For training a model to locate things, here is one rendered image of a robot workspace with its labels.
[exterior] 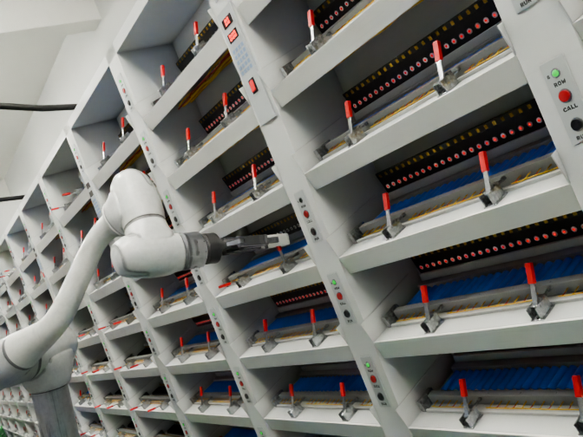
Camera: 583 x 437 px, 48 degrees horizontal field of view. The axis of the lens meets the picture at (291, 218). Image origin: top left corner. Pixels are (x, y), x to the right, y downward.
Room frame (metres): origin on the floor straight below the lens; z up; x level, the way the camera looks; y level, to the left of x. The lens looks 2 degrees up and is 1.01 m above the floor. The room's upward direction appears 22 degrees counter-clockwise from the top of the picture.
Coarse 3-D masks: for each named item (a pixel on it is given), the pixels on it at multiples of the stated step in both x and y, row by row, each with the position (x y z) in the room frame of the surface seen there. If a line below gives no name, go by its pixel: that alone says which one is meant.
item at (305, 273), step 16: (240, 256) 2.11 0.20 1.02; (224, 272) 2.07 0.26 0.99; (272, 272) 1.79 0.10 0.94; (288, 272) 1.66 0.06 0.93; (304, 272) 1.59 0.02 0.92; (208, 288) 2.03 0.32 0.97; (224, 288) 2.06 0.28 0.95; (240, 288) 1.89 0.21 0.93; (256, 288) 1.81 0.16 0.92; (272, 288) 1.74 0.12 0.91; (288, 288) 1.69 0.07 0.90; (224, 304) 2.02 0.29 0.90
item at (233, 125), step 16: (224, 96) 1.68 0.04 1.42; (240, 96) 1.87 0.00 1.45; (208, 112) 2.03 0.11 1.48; (224, 112) 1.97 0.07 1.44; (240, 112) 1.71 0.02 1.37; (208, 128) 2.09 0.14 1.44; (224, 128) 1.68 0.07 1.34; (240, 128) 1.61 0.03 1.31; (256, 128) 1.84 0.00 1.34; (192, 144) 2.11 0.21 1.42; (208, 144) 1.76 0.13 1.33; (224, 144) 1.70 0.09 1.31; (176, 160) 2.05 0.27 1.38; (192, 160) 1.87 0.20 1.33; (208, 160) 1.81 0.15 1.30; (176, 176) 1.99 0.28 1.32; (192, 176) 1.92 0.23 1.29
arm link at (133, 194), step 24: (120, 192) 1.53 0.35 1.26; (144, 192) 1.53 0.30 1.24; (120, 216) 1.52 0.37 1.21; (96, 240) 1.59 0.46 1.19; (72, 264) 1.60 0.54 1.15; (96, 264) 1.61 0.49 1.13; (72, 288) 1.58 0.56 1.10; (48, 312) 1.60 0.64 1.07; (72, 312) 1.60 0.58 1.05; (24, 336) 1.60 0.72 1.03; (48, 336) 1.59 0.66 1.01; (24, 360) 1.61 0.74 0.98
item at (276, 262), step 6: (288, 252) 1.76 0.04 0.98; (294, 252) 1.71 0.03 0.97; (300, 252) 1.69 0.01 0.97; (276, 258) 1.80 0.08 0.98; (294, 258) 1.73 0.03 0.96; (258, 264) 1.90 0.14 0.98; (264, 264) 1.85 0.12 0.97; (270, 264) 1.83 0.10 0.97; (276, 264) 1.79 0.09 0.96; (246, 270) 1.95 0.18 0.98; (252, 270) 1.91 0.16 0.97; (258, 270) 1.89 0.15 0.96; (264, 270) 1.87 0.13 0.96; (234, 276) 2.01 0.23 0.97
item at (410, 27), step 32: (320, 0) 1.52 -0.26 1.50; (448, 0) 1.24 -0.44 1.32; (192, 32) 2.03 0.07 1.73; (320, 32) 1.56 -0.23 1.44; (384, 32) 1.39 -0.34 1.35; (416, 32) 1.33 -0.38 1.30; (352, 64) 1.51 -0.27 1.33; (384, 64) 1.43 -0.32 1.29; (512, 96) 1.20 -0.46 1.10; (448, 128) 1.34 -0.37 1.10; (224, 160) 2.13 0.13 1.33; (384, 160) 1.53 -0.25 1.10; (256, 224) 2.09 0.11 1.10
